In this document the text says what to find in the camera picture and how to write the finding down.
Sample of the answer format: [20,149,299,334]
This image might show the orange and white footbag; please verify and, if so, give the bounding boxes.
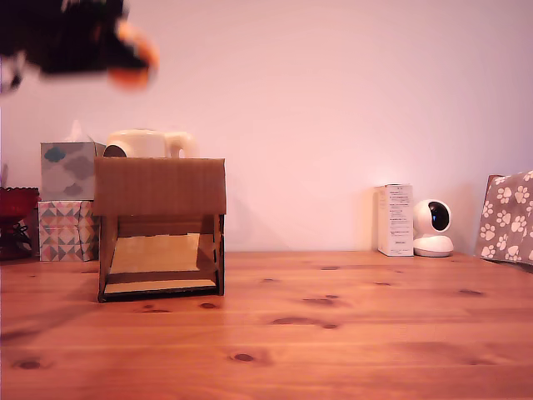
[107,18,161,91]

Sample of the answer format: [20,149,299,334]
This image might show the cardboard dice tower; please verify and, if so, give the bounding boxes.
[92,156,228,303]

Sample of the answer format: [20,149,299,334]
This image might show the small white round camera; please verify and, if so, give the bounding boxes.
[411,198,456,258]

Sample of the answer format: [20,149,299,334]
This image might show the cloud print tissue box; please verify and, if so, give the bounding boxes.
[40,141,107,203]

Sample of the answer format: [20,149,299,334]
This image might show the white printed carton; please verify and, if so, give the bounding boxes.
[373,183,416,258]

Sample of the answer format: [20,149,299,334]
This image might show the paw print cloth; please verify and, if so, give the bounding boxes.
[474,169,533,268]

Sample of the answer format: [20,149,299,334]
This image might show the cream kettle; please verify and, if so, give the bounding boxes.
[103,129,202,159]

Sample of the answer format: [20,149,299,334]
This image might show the red glass bowl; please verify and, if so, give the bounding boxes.
[0,187,42,262]

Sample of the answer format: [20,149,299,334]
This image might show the geometric pattern tissue box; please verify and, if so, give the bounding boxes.
[37,200,102,263]

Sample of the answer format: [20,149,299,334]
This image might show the white tissue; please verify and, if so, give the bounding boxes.
[63,120,93,144]

